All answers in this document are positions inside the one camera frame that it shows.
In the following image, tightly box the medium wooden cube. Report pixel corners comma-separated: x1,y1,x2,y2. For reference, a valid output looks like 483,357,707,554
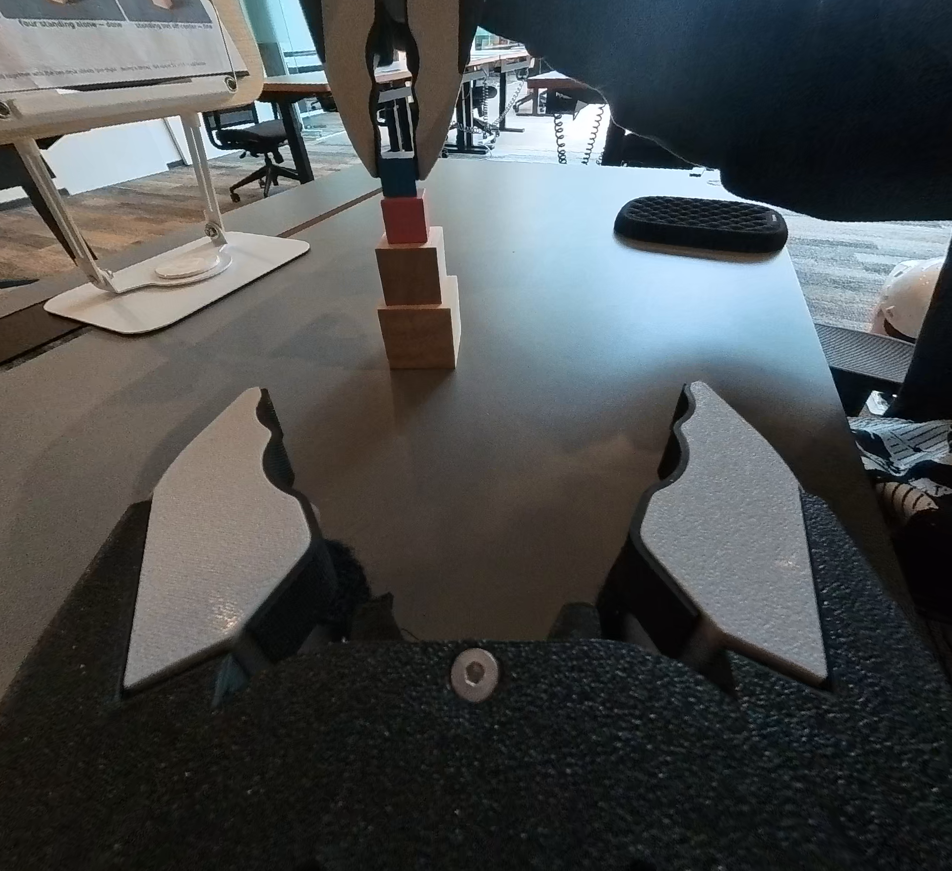
375,227,446,310

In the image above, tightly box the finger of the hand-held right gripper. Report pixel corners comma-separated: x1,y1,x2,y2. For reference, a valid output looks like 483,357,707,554
319,0,391,162
402,0,462,183

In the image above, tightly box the wooden office table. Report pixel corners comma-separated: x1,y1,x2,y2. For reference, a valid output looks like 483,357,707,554
256,61,536,185

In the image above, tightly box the black cable slot lid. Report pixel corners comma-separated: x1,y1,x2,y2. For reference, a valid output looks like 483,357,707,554
0,309,60,366

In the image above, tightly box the small red cube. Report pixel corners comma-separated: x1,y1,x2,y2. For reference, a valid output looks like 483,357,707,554
381,193,429,247

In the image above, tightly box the tiny blue cube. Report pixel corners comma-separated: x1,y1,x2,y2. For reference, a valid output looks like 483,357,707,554
380,151,420,201

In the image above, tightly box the white instruction sheet stand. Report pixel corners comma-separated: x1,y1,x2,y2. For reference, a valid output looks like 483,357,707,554
0,0,267,146

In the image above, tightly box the large wooden cube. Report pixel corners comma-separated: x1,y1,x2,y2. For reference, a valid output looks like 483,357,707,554
377,273,462,372

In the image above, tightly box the person's printed shirt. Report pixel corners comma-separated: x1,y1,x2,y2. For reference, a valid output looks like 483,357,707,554
848,415,952,545

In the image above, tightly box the black wrist rest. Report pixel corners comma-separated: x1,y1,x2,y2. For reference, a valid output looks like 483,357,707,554
613,196,791,257

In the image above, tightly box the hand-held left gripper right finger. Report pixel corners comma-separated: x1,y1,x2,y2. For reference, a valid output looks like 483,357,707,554
598,380,831,689

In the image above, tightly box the person's right forearm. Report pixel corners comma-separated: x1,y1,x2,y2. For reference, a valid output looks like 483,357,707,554
479,0,952,223

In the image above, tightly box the white document stand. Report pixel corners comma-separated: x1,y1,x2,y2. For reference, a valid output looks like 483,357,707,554
12,113,312,336

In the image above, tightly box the white round object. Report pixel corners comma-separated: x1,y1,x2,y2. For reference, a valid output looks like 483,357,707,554
872,257,946,342

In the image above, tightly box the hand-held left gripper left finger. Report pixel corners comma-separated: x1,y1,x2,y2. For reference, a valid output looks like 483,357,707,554
122,388,346,693

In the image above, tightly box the black office chair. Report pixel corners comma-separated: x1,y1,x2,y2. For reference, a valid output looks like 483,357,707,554
816,321,920,418
203,105,303,202

